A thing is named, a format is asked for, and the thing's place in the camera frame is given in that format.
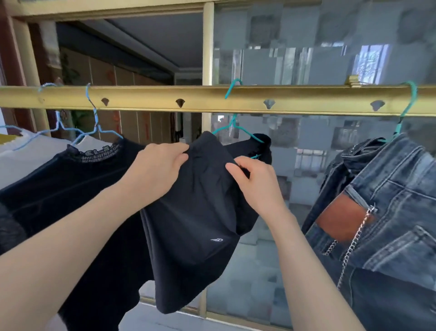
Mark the person's left hand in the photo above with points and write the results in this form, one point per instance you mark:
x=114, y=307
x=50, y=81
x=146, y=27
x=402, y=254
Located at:
x=153, y=174

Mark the person's right hand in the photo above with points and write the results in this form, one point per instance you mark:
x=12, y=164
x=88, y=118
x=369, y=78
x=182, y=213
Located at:
x=264, y=191

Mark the black shorts with logo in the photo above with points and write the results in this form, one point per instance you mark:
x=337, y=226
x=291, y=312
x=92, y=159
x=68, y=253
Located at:
x=190, y=238

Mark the black sheer blouse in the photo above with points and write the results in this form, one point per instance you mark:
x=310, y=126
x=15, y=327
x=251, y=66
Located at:
x=68, y=191

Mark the gold clothes rail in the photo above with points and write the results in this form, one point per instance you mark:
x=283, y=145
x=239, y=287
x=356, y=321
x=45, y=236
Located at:
x=306, y=99

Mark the pale pink blouse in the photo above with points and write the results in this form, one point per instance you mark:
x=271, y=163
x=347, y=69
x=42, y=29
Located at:
x=51, y=153

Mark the mustard yellow t-shirt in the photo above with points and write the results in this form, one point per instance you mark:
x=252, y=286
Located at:
x=6, y=138

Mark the person's left forearm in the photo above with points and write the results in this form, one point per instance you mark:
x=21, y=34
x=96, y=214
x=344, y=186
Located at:
x=58, y=259

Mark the person's right forearm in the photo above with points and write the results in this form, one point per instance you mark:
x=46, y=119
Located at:
x=313, y=283

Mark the gold framed glass door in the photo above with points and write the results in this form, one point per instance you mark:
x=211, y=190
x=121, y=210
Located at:
x=207, y=51

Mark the brown door frame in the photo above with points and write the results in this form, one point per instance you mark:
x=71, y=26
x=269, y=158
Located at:
x=10, y=68

